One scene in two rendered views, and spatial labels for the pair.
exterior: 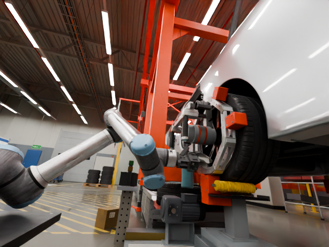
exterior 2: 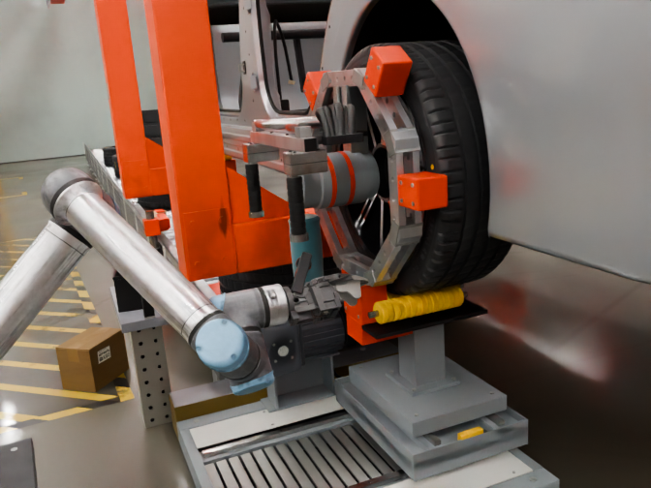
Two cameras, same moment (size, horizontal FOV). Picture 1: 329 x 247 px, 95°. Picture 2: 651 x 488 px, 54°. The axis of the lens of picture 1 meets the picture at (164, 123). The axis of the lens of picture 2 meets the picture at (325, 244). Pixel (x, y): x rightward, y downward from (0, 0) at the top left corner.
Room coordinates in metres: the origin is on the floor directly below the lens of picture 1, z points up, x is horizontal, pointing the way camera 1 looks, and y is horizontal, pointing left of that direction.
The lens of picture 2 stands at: (-0.54, 0.11, 1.09)
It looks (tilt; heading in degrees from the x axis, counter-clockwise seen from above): 14 degrees down; 348
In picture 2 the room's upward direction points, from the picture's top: 4 degrees counter-clockwise
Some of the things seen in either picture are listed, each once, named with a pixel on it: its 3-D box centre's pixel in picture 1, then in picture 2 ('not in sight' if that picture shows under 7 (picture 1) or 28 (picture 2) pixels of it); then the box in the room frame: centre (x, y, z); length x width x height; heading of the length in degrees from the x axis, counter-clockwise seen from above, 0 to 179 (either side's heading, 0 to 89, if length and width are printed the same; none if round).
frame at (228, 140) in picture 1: (208, 135); (357, 176); (1.07, -0.33, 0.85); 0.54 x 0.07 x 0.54; 10
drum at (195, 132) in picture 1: (199, 135); (332, 179); (1.06, -0.26, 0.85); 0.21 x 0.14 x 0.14; 100
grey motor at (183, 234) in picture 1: (187, 218); (315, 350); (1.37, -0.24, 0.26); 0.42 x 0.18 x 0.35; 100
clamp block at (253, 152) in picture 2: (176, 129); (261, 151); (1.21, -0.10, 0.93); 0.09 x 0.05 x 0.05; 100
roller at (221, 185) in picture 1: (234, 186); (418, 304); (0.97, -0.45, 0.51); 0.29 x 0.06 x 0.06; 100
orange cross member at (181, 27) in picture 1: (252, 49); not in sight; (1.75, -1.28, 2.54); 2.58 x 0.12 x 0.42; 100
